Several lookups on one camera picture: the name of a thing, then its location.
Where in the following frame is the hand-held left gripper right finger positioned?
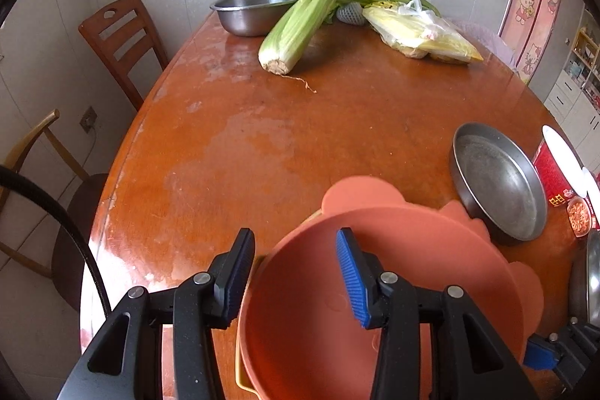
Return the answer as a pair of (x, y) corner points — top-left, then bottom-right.
(335, 228), (540, 400)

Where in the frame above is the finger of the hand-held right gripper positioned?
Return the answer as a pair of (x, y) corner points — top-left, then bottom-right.
(524, 319), (600, 390)

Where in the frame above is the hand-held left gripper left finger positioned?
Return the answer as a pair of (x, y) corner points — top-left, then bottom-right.
(58, 228), (256, 400)

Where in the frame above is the orange bear-eared bowl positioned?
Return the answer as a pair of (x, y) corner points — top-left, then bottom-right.
(237, 176), (545, 400)

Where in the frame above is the steel plate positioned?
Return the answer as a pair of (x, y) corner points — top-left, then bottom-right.
(568, 229), (600, 326)

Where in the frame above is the round steel pan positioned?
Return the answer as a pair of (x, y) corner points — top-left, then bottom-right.
(449, 123), (548, 242)

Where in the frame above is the white bowl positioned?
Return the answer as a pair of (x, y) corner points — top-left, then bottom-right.
(580, 167), (600, 195)

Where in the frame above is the small bowl of shrimp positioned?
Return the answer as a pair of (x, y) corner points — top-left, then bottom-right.
(565, 195), (594, 238)

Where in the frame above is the light wooden chair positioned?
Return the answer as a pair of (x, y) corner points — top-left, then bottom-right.
(0, 109), (111, 312)

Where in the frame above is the red paper bowl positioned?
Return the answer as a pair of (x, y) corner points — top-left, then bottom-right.
(532, 124), (600, 213)

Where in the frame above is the bag of corn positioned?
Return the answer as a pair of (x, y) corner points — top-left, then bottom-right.
(363, 0), (485, 64)

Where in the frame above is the large celery bunch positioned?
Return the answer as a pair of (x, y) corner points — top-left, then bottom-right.
(258, 0), (359, 76)

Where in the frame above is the white display cabinet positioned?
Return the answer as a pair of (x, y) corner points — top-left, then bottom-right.
(544, 6), (600, 129)

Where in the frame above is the fruit in foam net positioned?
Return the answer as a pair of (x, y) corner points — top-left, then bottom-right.
(336, 1), (369, 26)

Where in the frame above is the steel basin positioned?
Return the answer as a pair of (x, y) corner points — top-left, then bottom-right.
(209, 0), (301, 37)

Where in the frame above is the purple cloth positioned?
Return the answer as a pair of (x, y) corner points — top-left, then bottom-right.
(450, 18), (521, 73)

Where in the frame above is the brown wooden chair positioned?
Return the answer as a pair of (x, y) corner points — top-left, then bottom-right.
(78, 0), (170, 112)

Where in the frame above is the pink cartoon cat fridge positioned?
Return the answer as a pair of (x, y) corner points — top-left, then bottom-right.
(497, 0), (566, 87)

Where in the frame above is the black cable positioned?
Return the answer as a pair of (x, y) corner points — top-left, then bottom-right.
(0, 166), (113, 316)

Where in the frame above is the low wall outlet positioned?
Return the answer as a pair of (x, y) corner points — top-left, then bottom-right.
(79, 106), (98, 133)

